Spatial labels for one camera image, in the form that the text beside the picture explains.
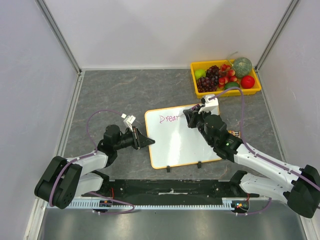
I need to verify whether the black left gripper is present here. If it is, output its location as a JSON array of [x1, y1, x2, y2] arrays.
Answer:
[[114, 126, 155, 151]]

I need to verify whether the white marker with purple cap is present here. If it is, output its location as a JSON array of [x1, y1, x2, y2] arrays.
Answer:
[[177, 104, 200, 117]]

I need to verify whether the orange framed whiteboard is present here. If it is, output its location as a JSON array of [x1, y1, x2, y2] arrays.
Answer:
[[144, 104, 221, 170]]

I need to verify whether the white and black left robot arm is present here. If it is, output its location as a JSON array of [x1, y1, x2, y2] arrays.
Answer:
[[34, 124, 156, 209]]

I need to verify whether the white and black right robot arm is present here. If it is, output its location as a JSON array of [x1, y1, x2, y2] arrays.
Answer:
[[183, 106, 320, 219]]

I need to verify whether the dark purple grape bunch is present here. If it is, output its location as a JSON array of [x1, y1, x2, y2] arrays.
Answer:
[[196, 77, 219, 93]]

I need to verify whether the green apple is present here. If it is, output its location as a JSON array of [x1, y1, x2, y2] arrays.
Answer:
[[194, 69, 207, 80]]

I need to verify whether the dark red grape bunch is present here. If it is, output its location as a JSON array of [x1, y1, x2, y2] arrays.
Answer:
[[206, 65, 220, 78]]

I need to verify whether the yellow candy packet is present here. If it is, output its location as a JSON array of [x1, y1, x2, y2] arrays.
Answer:
[[228, 130, 241, 138]]

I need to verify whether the red cherry cluster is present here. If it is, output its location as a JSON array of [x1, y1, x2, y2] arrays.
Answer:
[[218, 64, 240, 90]]

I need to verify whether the red apple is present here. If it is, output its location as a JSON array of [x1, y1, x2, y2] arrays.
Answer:
[[240, 75, 256, 89]]

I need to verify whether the green netted melon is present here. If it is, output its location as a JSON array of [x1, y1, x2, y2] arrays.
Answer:
[[232, 57, 252, 79]]

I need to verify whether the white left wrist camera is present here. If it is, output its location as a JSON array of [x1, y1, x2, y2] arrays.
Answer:
[[121, 113, 136, 132]]

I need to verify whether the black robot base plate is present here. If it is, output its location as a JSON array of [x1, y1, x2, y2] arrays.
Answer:
[[97, 179, 248, 206]]

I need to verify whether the left aluminium floor rail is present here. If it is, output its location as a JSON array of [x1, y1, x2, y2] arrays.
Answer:
[[52, 71, 85, 158]]

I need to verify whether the light blue slotted cable duct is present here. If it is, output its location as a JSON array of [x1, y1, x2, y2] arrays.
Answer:
[[66, 198, 249, 211]]

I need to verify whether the left aluminium frame post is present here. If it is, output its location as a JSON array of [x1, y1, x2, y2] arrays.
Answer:
[[35, 0, 82, 75]]

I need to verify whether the aluminium frame post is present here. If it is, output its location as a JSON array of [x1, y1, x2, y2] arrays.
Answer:
[[254, 0, 301, 73], [35, 0, 82, 75]]

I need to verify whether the right aluminium frame post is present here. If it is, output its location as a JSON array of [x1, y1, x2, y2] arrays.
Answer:
[[254, 0, 301, 73]]

